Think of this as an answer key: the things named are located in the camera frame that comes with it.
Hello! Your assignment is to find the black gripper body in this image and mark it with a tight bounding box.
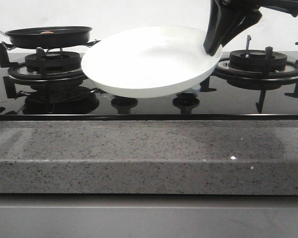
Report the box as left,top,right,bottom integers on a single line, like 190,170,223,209
221,0,298,17

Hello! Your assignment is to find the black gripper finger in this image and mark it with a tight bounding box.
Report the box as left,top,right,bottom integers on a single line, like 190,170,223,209
221,10,262,47
203,0,248,56

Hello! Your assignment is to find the white plate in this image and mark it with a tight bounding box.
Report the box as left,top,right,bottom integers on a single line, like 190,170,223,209
81,26,223,98

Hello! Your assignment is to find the black frying pan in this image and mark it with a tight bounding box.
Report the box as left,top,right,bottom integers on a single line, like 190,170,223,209
4,26,92,49

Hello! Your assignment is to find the right black gas burner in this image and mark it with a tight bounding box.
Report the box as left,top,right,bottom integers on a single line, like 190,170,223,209
228,50,288,72

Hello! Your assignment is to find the black gas burner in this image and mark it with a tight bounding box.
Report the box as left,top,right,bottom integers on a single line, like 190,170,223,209
228,50,288,72
25,51,81,73

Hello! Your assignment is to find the right silver stove knob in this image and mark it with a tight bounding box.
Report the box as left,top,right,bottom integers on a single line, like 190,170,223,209
176,84,201,95

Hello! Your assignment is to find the black glass cooktop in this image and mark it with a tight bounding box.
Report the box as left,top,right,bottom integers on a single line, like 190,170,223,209
0,67,298,121

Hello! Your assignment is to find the left black gas burner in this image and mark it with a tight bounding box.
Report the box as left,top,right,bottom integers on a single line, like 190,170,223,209
25,51,81,73

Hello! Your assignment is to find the left black pan support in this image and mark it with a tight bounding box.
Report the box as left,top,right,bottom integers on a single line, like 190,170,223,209
0,42,107,100

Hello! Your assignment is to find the grey cabinet drawer front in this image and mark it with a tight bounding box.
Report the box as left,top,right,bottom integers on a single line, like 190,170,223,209
0,194,298,238

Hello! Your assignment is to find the wire pan reducer ring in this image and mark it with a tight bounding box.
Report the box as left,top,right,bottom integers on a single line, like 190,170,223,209
1,39,100,53

